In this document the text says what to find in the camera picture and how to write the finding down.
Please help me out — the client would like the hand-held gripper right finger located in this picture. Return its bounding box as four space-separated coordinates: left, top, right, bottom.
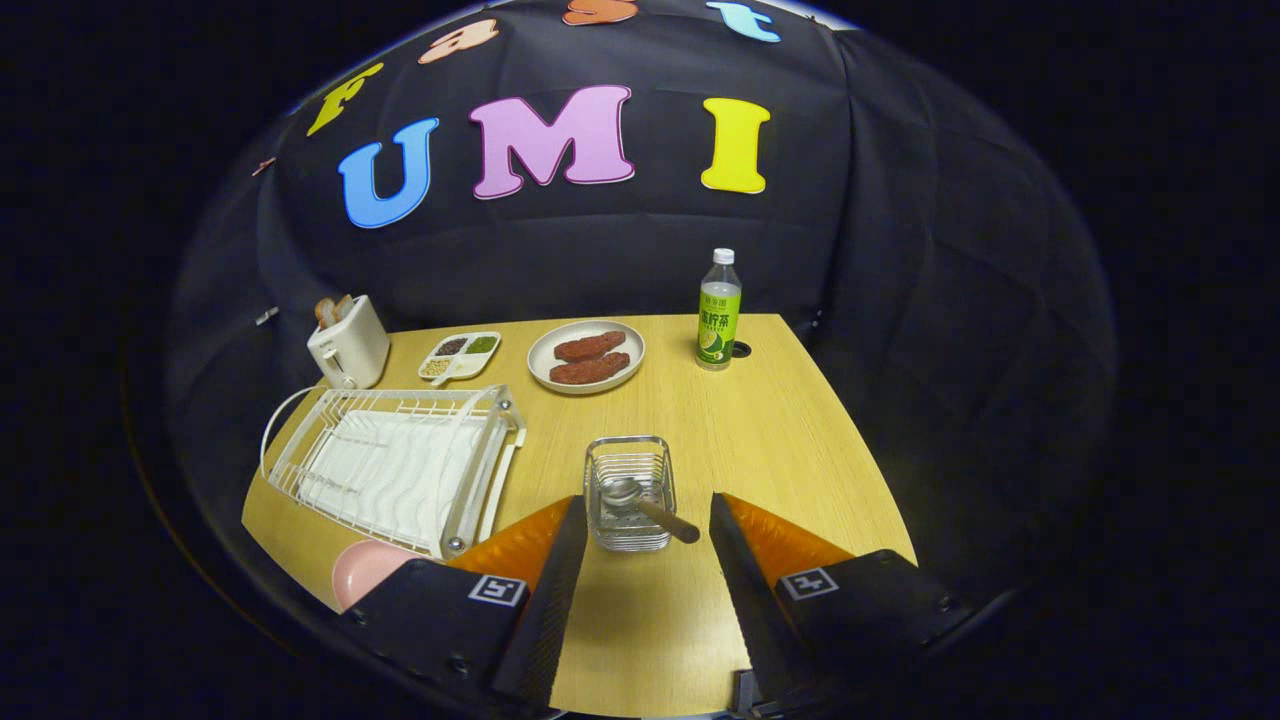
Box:
708 492 976 713

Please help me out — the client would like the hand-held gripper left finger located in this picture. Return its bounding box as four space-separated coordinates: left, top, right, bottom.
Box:
335 495 589 713

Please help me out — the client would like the metal spoon with wooden handle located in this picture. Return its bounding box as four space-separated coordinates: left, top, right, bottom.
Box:
600 476 702 545

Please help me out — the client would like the metal wire basket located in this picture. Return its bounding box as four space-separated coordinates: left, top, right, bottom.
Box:
584 435 677 553

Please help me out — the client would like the white wire dish rack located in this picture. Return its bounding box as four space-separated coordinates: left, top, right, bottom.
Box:
260 384 528 561

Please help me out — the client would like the pink plate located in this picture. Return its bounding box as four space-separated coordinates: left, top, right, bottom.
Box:
332 538 426 613

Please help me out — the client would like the beige plate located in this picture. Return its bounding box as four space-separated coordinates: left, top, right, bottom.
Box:
527 319 646 395

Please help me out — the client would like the white ribbed drain tray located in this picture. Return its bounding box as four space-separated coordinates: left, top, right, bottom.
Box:
298 410 521 549

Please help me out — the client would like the brown meat piece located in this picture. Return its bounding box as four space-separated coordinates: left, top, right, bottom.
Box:
553 331 627 363
548 352 632 386

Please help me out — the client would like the white divided seasoning tray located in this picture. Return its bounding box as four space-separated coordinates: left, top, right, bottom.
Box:
418 331 502 386

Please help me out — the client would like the green label drink bottle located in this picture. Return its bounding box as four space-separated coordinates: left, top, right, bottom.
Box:
696 248 743 372

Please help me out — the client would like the black backdrop cloth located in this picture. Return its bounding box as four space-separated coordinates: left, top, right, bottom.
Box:
165 0 1119 641

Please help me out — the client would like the white toaster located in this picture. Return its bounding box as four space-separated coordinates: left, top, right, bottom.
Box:
307 295 391 390

